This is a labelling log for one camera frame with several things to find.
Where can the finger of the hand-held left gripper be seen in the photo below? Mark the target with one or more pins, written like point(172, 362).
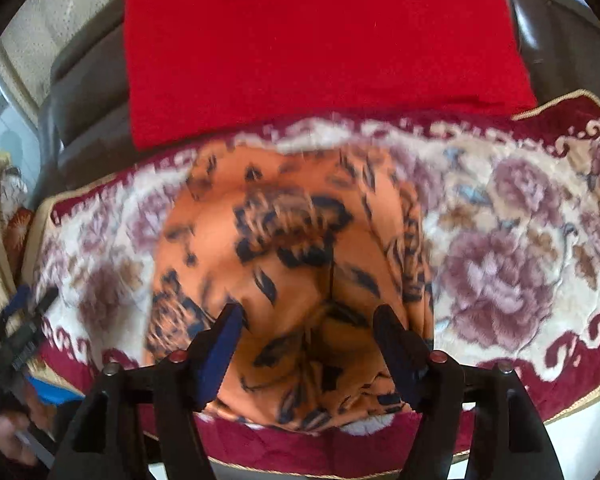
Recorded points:
point(22, 347)
point(25, 312)

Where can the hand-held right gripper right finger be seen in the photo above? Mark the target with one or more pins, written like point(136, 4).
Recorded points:
point(400, 355)

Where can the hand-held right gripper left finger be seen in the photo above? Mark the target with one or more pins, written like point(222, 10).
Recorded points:
point(220, 355)

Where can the orange floral garment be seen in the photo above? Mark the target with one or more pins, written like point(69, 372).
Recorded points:
point(280, 240)

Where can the person's left hand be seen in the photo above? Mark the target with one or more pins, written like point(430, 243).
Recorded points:
point(12, 435)

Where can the blue item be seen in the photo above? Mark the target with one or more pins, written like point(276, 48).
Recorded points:
point(55, 391)

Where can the red starburst cushion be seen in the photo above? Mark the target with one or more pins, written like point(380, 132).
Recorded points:
point(20, 235)

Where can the white crackle-pattern cloth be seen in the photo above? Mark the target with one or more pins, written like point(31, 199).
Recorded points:
point(14, 180)

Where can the floral sofa cover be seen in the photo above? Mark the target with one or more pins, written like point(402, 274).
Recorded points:
point(505, 260)

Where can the brown leather sofa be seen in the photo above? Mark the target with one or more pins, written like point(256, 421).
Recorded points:
point(80, 110)

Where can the beige dotted curtain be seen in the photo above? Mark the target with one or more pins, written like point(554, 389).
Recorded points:
point(70, 25)

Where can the red cloth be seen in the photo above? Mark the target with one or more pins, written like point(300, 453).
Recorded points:
point(320, 50)

